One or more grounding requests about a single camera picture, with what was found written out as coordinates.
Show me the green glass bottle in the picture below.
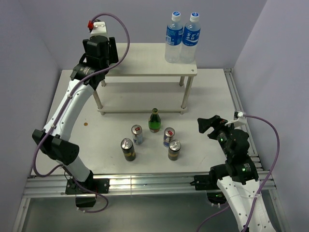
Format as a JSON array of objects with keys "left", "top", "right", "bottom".
[{"left": 148, "top": 108, "right": 161, "bottom": 133}]

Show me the white two-tier shelf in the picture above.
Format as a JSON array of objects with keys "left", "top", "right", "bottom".
[{"left": 95, "top": 43, "right": 197, "bottom": 115}]

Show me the black gold can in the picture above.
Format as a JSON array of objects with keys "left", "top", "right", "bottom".
[
  {"left": 168, "top": 140, "right": 182, "bottom": 161},
  {"left": 120, "top": 138, "right": 136, "bottom": 161}
]

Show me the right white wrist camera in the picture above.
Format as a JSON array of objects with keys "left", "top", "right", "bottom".
[{"left": 225, "top": 111, "right": 247, "bottom": 128}]

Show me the right blue label water bottle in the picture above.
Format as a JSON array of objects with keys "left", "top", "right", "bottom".
[{"left": 180, "top": 12, "right": 201, "bottom": 63}]

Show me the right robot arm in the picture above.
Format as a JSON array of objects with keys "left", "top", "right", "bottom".
[{"left": 190, "top": 111, "right": 275, "bottom": 232}]

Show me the left blue label water bottle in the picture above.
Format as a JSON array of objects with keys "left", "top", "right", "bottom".
[{"left": 165, "top": 11, "right": 183, "bottom": 63}]

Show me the aluminium rail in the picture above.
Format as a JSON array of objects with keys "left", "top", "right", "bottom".
[
  {"left": 23, "top": 170, "right": 277, "bottom": 198},
  {"left": 224, "top": 68, "right": 264, "bottom": 171}
]

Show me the aluminium right side rail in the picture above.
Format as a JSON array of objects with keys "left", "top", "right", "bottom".
[{"left": 224, "top": 68, "right": 264, "bottom": 171}]

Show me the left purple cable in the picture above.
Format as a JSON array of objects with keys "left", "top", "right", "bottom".
[{"left": 32, "top": 13, "right": 131, "bottom": 178}]

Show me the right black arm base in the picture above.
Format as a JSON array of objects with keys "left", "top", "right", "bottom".
[{"left": 190, "top": 174, "right": 226, "bottom": 204}]

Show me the blue label water bottle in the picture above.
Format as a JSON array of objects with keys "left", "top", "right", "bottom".
[
  {"left": 180, "top": 12, "right": 201, "bottom": 63},
  {"left": 165, "top": 11, "right": 183, "bottom": 63}
]

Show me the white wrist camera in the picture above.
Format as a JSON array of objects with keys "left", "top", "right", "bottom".
[
  {"left": 89, "top": 21, "right": 108, "bottom": 38},
  {"left": 225, "top": 111, "right": 247, "bottom": 128}
]

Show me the aluminium front rail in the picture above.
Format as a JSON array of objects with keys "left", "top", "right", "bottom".
[{"left": 23, "top": 170, "right": 277, "bottom": 198}]

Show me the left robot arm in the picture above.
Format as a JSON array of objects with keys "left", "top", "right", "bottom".
[{"left": 32, "top": 35, "right": 119, "bottom": 193}]

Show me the silver blue can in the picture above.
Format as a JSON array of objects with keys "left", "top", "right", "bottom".
[
  {"left": 131, "top": 124, "right": 143, "bottom": 145},
  {"left": 163, "top": 127, "right": 175, "bottom": 147}
]

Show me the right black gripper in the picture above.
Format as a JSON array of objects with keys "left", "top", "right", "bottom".
[{"left": 197, "top": 114, "right": 239, "bottom": 157}]

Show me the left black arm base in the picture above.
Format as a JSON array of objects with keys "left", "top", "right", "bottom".
[{"left": 65, "top": 178, "right": 110, "bottom": 209}]

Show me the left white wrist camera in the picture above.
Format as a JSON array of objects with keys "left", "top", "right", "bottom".
[{"left": 89, "top": 21, "right": 108, "bottom": 38}]

